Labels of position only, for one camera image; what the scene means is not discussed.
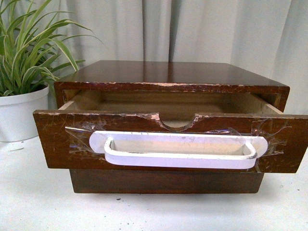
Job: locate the brown wooden top drawer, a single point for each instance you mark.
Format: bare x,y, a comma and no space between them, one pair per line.
65,133

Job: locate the white drawer handle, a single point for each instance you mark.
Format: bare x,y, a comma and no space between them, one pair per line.
149,149

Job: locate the brown wooden drawer cabinet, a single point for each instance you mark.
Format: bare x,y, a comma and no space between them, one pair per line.
171,77

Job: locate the white plant pot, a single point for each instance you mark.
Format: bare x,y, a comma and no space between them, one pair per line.
16,114

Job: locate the green spider plant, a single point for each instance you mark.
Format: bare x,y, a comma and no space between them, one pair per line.
31,49

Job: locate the white curtain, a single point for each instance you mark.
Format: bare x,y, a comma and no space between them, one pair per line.
267,37

